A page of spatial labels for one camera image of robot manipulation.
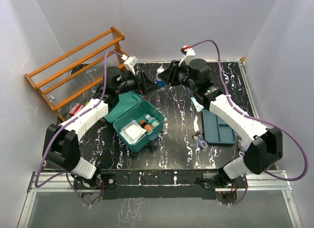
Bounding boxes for teal plastic medicine box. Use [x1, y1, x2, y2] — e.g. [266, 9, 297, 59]
[105, 91, 165, 152]

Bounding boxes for small scissors white sheath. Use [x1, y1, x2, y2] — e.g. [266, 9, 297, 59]
[193, 116, 200, 136]

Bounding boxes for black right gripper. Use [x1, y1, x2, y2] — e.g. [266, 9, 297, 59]
[158, 60, 198, 92]

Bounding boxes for white blue flat sachet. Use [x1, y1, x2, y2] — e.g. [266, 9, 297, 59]
[190, 97, 204, 112]

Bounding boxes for clear bag small items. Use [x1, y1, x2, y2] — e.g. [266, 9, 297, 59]
[193, 134, 208, 150]

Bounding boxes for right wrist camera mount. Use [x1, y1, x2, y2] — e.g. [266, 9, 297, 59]
[179, 45, 196, 67]

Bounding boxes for orange wooden shelf rack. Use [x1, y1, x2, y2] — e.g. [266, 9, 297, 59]
[25, 26, 126, 121]

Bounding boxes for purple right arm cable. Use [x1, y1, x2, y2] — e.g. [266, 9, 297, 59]
[186, 39, 309, 206]

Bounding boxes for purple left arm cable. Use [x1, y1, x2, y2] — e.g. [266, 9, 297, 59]
[34, 50, 128, 206]

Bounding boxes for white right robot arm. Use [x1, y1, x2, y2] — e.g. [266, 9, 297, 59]
[158, 59, 283, 187]

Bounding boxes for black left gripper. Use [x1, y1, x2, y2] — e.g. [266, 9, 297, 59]
[115, 69, 160, 96]

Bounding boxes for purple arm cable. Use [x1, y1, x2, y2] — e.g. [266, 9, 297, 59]
[34, 50, 128, 206]
[186, 39, 309, 206]

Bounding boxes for white bottle green label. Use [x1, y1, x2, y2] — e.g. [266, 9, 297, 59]
[145, 114, 159, 128]

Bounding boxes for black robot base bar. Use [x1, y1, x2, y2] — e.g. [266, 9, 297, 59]
[74, 169, 245, 200]

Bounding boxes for dark teal tray insert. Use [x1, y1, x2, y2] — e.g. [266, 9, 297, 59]
[202, 109, 237, 146]

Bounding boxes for white bottle blue label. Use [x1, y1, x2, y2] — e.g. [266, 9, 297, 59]
[156, 66, 166, 89]

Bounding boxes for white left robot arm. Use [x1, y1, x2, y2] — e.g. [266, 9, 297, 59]
[43, 66, 164, 188]

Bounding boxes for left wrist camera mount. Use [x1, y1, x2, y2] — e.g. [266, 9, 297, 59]
[121, 54, 138, 75]

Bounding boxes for brown bottle orange label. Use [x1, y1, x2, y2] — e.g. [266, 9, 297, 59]
[140, 120, 153, 133]

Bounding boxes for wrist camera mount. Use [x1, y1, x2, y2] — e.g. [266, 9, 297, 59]
[121, 54, 138, 75]
[179, 45, 196, 67]

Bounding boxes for red white medicine box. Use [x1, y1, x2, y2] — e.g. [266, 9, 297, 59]
[69, 103, 83, 117]

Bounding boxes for white square gauze pack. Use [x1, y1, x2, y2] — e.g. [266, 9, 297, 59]
[121, 120, 146, 144]

